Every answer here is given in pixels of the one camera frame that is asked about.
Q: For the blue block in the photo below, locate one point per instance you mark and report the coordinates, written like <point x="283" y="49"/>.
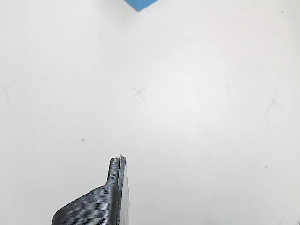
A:
<point x="140" y="4"/>

